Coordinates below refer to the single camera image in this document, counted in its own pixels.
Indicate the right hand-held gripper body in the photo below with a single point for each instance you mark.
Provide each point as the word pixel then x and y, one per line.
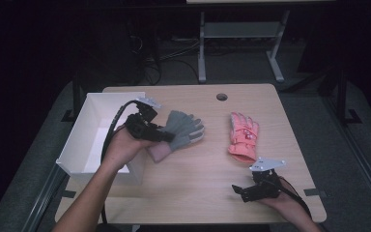
pixel 265 183

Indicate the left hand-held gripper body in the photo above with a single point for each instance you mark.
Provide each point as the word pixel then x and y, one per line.
pixel 141 124

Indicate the grey and pink knit glove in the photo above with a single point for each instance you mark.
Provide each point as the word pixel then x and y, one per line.
pixel 183 129

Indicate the coral ski glove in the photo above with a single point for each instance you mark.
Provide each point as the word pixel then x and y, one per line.
pixel 243 138

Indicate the white box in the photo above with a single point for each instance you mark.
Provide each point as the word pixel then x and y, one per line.
pixel 87 138

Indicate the person's right hand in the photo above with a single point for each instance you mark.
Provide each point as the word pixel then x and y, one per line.
pixel 278 201

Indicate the person's left hand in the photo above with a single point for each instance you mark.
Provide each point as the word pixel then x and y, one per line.
pixel 122 150

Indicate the black tape strip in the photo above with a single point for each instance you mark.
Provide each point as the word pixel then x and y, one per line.
pixel 68 194
pixel 315 192

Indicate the grey metal stand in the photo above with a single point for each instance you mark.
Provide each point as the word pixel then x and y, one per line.
pixel 238 30

